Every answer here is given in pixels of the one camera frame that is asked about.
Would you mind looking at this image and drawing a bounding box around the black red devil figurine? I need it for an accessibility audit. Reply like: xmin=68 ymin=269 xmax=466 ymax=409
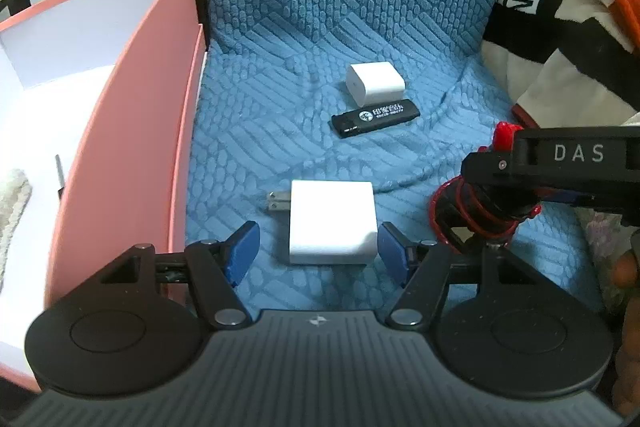
xmin=428 ymin=120 xmax=544 ymax=258

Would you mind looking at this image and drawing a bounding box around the yellow handled screwdriver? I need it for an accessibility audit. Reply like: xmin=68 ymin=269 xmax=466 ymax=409
xmin=54 ymin=154 xmax=65 ymax=200

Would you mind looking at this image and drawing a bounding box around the white fluffy plush strip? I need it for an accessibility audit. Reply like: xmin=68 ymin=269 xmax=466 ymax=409
xmin=0 ymin=170 xmax=32 ymax=277

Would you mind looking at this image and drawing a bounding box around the person's right hand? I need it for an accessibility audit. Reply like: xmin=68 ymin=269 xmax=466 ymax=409
xmin=612 ymin=251 xmax=640 ymax=416

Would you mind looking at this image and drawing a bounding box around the floral cream cushion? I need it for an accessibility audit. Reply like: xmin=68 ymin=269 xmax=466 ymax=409
xmin=575 ymin=208 xmax=638 ymax=311

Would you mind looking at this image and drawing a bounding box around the white charger with prongs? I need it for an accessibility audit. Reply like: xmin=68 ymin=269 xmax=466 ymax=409
xmin=267 ymin=180 xmax=378 ymax=265

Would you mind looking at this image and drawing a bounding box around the black white orange blanket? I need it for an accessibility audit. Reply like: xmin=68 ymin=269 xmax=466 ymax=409
xmin=482 ymin=0 xmax=639 ymax=128

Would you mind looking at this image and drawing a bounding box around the black usb stick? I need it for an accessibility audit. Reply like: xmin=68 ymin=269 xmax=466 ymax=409
xmin=331 ymin=98 xmax=420 ymax=139

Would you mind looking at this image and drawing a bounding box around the white usb charger cube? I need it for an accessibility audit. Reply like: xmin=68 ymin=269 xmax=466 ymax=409
xmin=345 ymin=62 xmax=406 ymax=107

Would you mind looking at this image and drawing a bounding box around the blue quilted sofa cover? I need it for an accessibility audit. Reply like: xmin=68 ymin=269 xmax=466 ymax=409
xmin=184 ymin=0 xmax=601 ymax=313

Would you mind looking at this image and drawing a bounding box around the pink cardboard box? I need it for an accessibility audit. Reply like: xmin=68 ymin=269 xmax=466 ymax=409
xmin=1 ymin=0 xmax=206 ymax=391

